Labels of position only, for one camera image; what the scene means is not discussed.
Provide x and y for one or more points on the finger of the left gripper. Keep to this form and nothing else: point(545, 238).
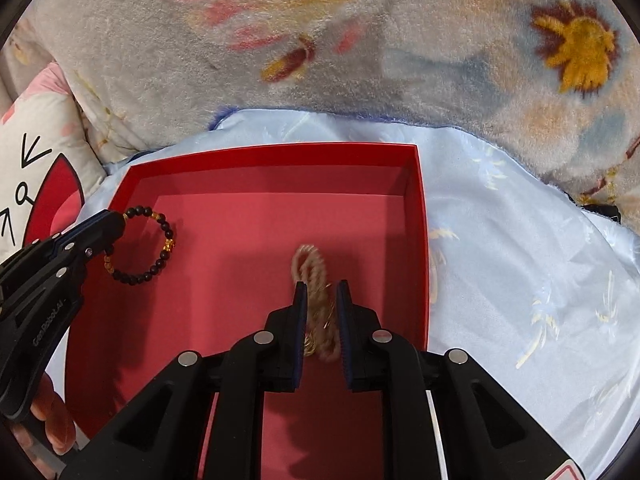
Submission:
point(91, 236)

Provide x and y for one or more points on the grey floral fleece blanket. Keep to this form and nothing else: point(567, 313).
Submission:
point(554, 82)

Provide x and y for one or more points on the red cardboard tray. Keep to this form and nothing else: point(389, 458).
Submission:
point(239, 215)

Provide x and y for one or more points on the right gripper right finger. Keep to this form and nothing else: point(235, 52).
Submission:
point(443, 415)

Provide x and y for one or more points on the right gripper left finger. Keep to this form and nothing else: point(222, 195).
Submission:
point(201, 417)

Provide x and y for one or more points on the left hand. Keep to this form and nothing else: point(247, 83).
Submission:
point(49, 408)

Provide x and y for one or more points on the white cat face pillow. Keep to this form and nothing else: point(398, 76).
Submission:
point(48, 169)

